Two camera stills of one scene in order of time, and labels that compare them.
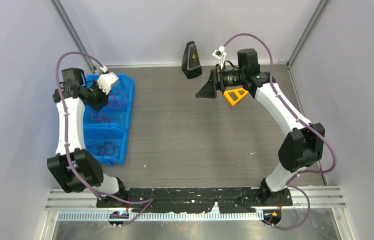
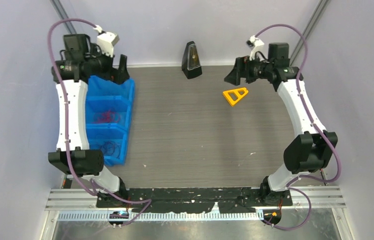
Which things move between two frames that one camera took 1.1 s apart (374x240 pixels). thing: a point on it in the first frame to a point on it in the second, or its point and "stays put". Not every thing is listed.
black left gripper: [104, 101] to [119, 75]
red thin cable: [101, 117] to [108, 117]
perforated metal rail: [163, 217] stays put
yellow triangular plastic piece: [230, 101] stays put
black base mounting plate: [198, 201] stays put
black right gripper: [215, 81] to [240, 69]
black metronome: [191, 65] stays put
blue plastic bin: [105, 131] stays put
